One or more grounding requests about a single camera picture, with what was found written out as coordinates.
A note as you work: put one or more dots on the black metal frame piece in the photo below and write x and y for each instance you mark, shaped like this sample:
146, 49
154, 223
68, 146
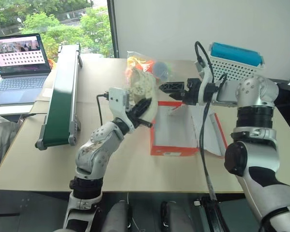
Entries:
211, 215

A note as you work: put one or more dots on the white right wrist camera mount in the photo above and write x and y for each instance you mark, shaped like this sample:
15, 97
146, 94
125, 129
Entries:
206, 77

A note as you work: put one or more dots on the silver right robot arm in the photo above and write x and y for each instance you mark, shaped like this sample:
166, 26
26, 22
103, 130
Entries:
256, 145

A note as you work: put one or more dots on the clear bag of colourful items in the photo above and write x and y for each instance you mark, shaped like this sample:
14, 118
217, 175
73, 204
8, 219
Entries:
160, 68

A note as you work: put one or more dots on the grey padded seat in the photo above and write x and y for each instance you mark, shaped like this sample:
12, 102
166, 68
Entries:
2, 142

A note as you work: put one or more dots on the white wrapping paper sheet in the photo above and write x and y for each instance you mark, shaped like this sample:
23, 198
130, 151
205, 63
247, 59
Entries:
207, 130

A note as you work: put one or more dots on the blue cylindrical roll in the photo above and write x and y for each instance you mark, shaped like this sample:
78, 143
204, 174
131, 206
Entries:
236, 53

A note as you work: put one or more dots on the orange cardboard shoebox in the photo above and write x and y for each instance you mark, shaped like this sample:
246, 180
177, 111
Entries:
174, 149

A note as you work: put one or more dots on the open grey laptop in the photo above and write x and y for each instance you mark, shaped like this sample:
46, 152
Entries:
19, 70

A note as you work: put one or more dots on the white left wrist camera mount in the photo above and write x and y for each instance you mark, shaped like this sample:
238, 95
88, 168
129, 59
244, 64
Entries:
117, 97

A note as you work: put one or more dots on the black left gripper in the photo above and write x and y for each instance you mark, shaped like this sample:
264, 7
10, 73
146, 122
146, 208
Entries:
134, 116

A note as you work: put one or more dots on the green conveyor belt unit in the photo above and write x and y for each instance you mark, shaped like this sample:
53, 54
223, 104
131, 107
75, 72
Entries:
62, 96

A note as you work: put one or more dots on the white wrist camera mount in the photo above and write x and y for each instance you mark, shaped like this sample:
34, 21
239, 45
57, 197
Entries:
117, 97
206, 77

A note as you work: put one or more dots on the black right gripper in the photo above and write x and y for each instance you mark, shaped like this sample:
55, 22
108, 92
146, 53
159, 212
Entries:
192, 93

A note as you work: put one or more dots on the white perforated plastic basket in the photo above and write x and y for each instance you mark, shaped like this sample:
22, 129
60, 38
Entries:
232, 68

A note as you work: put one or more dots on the dark rounded shape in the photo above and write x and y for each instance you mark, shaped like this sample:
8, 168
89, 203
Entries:
118, 217

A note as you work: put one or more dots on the dark window frame post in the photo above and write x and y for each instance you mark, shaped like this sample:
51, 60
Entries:
113, 26

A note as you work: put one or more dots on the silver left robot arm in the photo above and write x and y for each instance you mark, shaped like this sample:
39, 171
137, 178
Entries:
91, 154

